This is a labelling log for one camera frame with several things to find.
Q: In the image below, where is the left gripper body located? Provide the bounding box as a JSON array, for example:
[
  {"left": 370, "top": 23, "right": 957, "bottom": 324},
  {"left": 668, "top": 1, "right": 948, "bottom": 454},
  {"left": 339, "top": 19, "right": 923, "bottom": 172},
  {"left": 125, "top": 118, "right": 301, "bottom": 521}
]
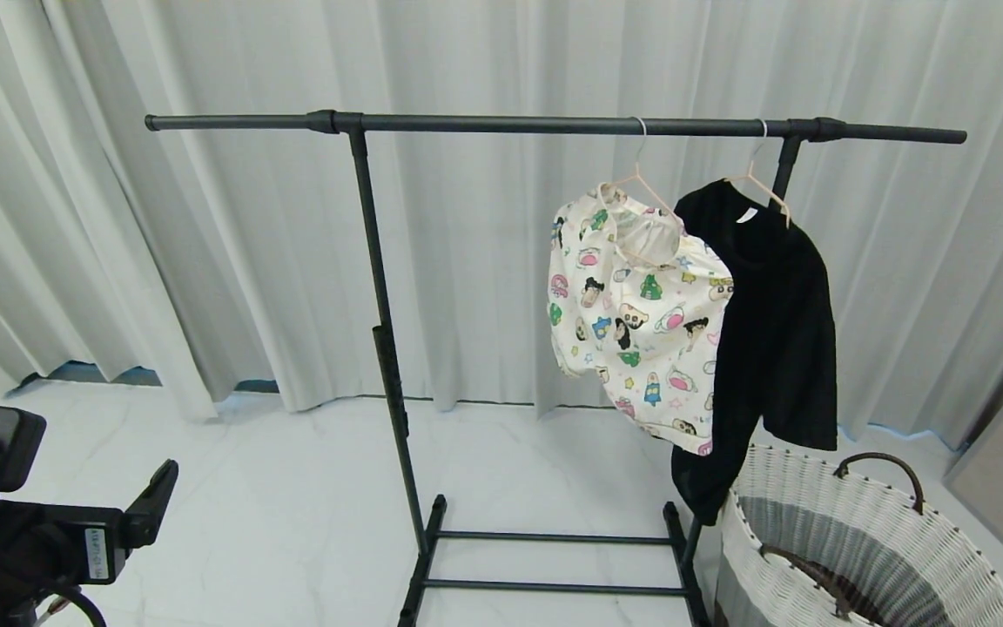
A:
[{"left": 0, "top": 503, "right": 130, "bottom": 586}]

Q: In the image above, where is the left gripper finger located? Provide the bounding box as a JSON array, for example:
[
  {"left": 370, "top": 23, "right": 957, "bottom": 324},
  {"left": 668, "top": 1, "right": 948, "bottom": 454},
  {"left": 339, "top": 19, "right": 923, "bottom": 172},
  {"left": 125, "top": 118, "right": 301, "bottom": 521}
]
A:
[{"left": 123, "top": 459, "right": 180, "bottom": 549}]

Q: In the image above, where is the cream printed garment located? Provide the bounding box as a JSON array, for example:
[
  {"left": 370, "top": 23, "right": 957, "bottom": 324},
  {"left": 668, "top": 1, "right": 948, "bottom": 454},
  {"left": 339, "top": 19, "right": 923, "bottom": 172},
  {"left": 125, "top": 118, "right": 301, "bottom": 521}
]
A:
[{"left": 547, "top": 183, "right": 735, "bottom": 456}]

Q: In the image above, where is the pink clothes hanger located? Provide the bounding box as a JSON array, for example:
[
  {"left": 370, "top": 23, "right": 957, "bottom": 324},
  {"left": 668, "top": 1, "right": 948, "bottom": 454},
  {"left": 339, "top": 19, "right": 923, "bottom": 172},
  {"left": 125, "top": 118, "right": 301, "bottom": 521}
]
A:
[
  {"left": 599, "top": 118, "right": 685, "bottom": 269},
  {"left": 724, "top": 120, "right": 792, "bottom": 229}
]

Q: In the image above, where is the black t-shirt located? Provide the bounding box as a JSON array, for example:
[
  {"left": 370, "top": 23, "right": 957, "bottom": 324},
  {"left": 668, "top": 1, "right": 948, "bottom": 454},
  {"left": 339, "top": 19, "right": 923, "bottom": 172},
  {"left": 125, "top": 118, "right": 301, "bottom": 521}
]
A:
[{"left": 670, "top": 179, "right": 839, "bottom": 527}]

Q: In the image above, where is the black clothes rack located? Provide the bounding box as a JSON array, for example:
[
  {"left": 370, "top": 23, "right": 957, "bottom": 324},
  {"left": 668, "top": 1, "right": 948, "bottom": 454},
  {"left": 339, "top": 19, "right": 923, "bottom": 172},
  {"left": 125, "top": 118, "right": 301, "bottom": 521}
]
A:
[{"left": 145, "top": 110, "right": 968, "bottom": 627}]

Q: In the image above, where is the white laundry basket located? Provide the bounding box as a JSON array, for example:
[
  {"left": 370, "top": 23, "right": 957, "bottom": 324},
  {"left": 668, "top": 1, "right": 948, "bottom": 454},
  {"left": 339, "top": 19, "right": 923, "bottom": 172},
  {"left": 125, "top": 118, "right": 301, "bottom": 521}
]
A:
[{"left": 712, "top": 444, "right": 1003, "bottom": 627}]

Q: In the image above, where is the white curtain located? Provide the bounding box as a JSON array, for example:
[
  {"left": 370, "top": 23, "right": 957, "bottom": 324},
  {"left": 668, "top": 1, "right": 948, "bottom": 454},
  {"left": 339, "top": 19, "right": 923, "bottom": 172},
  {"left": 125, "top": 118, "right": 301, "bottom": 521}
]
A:
[{"left": 0, "top": 0, "right": 1003, "bottom": 454}]

